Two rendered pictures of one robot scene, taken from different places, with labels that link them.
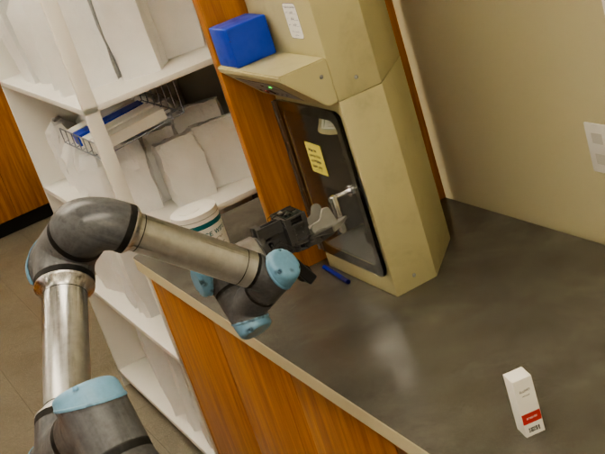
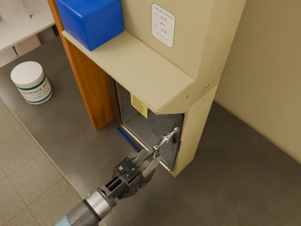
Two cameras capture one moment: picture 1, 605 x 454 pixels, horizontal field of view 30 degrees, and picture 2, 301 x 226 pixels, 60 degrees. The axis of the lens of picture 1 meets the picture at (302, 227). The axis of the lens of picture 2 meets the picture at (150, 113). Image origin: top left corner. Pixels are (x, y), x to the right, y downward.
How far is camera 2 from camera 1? 2.01 m
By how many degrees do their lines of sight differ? 39
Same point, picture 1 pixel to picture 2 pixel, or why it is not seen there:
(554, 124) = (289, 92)
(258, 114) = not seen: hidden behind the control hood
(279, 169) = (98, 83)
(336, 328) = (142, 206)
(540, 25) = not seen: outside the picture
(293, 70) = (169, 100)
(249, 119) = (82, 57)
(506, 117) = (247, 67)
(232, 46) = (87, 33)
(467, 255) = (205, 140)
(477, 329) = not seen: outside the picture
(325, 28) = (207, 54)
